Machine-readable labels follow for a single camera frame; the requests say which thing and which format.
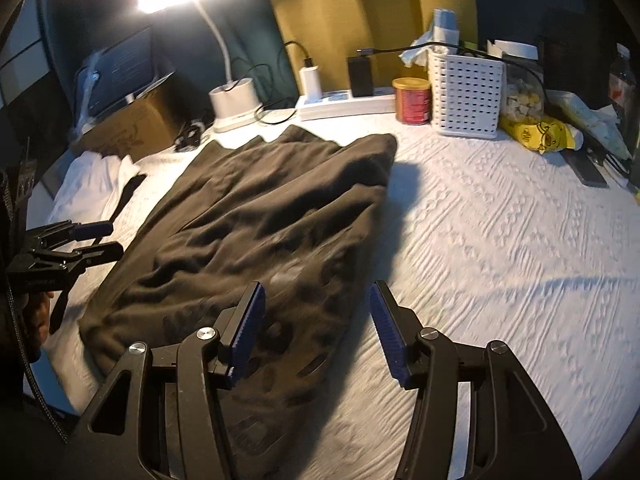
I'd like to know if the dark brown t-shirt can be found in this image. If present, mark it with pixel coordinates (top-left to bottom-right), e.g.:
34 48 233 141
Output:
79 126 397 479

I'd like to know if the white garment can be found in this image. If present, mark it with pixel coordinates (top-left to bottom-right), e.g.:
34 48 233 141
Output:
47 152 140 223

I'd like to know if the brown cardboard box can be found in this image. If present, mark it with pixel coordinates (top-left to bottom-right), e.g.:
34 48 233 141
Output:
70 74 188 162

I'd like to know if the white desk lamp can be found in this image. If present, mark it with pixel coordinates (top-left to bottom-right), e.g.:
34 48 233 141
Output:
135 0 264 134

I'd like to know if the white usb charger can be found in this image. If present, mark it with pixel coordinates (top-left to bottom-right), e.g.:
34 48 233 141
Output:
299 56 322 103

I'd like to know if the white power strip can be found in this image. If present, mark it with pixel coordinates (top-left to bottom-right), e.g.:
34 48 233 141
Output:
295 87 395 120

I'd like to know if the black phone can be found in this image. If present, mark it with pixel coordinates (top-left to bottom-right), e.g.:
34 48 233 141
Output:
561 150 608 188

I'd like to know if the yellow snack bag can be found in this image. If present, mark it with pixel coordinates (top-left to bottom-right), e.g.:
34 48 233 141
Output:
499 116 584 154

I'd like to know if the black power adapter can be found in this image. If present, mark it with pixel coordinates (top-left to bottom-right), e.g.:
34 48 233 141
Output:
347 55 374 98

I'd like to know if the white crumpled plastic bag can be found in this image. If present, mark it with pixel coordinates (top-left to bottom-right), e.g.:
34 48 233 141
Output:
546 90 631 160

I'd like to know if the red round tin can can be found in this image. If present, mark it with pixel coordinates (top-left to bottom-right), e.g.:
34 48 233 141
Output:
392 77 432 126

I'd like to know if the clear jar white lid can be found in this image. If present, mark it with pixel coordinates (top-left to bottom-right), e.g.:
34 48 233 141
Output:
487 39 544 124

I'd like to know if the white perforated plastic basket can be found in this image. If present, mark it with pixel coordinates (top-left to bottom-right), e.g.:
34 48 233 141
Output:
427 47 504 140

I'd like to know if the plastic water bottle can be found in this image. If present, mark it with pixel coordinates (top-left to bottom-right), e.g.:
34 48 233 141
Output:
608 44 637 125

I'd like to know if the blue white spray bottle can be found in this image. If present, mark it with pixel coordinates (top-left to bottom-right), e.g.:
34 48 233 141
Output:
399 8 460 67

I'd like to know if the black strap on bed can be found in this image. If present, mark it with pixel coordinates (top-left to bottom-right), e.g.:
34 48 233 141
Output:
92 173 149 246

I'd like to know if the black strap bundle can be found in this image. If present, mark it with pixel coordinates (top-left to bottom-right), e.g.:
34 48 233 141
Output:
173 118 208 154

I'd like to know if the black lamp cable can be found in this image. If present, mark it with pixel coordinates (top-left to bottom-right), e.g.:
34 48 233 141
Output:
221 39 314 126

